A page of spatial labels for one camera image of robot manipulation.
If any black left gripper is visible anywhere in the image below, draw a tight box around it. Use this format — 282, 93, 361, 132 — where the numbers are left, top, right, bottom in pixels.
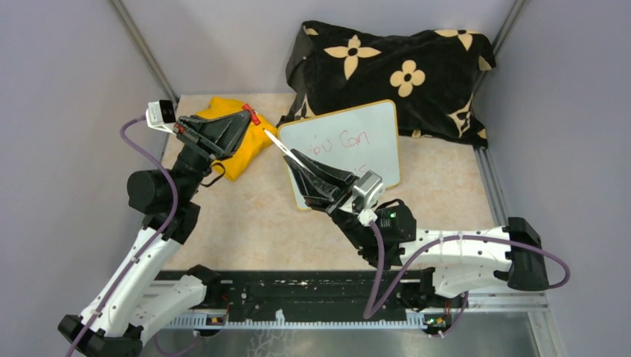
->
173, 109, 254, 201

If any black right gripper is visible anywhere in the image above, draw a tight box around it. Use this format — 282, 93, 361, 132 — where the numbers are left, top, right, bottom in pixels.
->
286, 149, 377, 251

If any red marker cap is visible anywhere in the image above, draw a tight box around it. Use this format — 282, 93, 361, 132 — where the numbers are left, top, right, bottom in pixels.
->
242, 103, 261, 126

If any white red marker pen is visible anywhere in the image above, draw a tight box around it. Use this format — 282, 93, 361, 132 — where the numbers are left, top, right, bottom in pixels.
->
263, 129, 307, 169

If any yellow-framed whiteboard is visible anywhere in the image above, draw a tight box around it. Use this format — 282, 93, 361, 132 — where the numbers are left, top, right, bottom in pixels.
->
278, 100, 401, 188

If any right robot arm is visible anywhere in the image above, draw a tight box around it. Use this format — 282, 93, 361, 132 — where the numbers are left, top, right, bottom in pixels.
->
284, 149, 551, 306

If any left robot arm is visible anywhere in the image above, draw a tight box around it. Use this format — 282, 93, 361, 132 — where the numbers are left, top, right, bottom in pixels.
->
58, 110, 252, 356

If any yellow folded cloth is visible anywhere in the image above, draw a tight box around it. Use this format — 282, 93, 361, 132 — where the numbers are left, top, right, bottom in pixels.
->
196, 97, 278, 181

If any black floral pillow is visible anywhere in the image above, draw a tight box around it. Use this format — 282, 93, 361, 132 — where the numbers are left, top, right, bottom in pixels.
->
280, 20, 496, 148

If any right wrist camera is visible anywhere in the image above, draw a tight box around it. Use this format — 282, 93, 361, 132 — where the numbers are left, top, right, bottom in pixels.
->
351, 170, 385, 227

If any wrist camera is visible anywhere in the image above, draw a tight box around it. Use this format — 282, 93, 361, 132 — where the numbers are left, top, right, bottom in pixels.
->
351, 170, 385, 227
145, 100, 176, 134

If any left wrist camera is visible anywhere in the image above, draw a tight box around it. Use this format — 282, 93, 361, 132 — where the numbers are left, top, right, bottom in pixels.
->
145, 100, 176, 134

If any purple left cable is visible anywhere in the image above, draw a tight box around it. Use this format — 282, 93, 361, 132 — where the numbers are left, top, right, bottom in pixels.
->
64, 115, 179, 357

